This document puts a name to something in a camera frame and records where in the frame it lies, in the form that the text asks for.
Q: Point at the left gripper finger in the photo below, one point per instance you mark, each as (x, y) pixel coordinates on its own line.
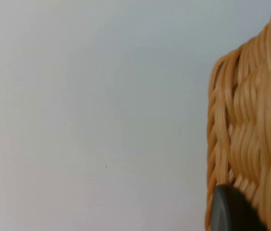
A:
(231, 211)

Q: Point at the pale brown wicker basket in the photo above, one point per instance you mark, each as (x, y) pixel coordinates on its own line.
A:
(253, 108)

